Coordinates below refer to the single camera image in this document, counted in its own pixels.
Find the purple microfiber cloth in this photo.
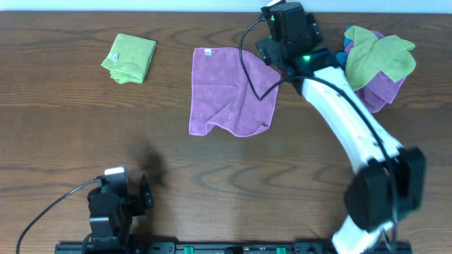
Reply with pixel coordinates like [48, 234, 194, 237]
[189, 47, 281, 138]

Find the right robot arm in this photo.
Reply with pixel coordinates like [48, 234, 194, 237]
[256, 1, 426, 253]

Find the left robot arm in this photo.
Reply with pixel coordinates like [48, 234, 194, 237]
[82, 172, 154, 253]

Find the blue cloth in pile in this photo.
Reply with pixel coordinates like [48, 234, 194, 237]
[335, 38, 352, 68]

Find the crumpled green cloth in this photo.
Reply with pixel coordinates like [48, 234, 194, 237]
[344, 25, 416, 91]

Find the crumpled purple cloth in pile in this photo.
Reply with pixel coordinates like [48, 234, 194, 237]
[344, 30, 407, 113]

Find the folded green cloth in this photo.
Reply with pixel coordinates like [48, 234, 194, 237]
[101, 33, 157, 84]

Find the right black cable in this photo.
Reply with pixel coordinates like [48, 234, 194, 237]
[239, 16, 400, 254]

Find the black cable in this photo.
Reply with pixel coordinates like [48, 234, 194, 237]
[239, 16, 400, 254]
[16, 178, 103, 254]

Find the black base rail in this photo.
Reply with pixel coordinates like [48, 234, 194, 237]
[54, 241, 413, 254]

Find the left black cable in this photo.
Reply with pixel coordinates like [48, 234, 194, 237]
[16, 178, 103, 254]

